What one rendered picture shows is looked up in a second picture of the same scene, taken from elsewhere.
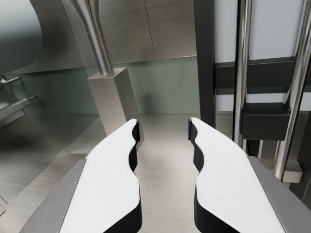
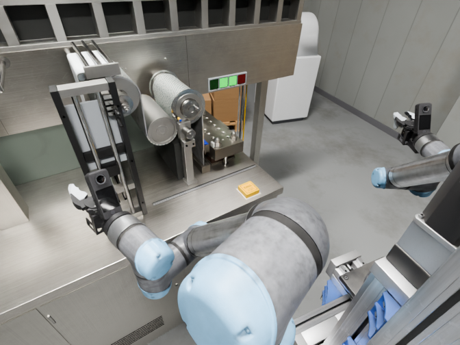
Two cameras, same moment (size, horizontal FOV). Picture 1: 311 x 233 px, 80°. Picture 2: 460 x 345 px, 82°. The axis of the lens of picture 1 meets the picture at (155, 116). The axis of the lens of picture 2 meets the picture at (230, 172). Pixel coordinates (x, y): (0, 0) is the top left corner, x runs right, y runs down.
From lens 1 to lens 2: 0.69 m
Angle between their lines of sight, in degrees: 47
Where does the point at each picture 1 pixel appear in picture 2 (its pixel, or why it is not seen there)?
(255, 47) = (96, 144)
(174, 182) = (77, 221)
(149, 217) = (70, 245)
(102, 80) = not seen: outside the picture
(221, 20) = (80, 137)
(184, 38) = (35, 113)
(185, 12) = (30, 95)
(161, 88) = (24, 159)
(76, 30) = not seen: outside the picture
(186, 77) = (48, 144)
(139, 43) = not seen: outside the picture
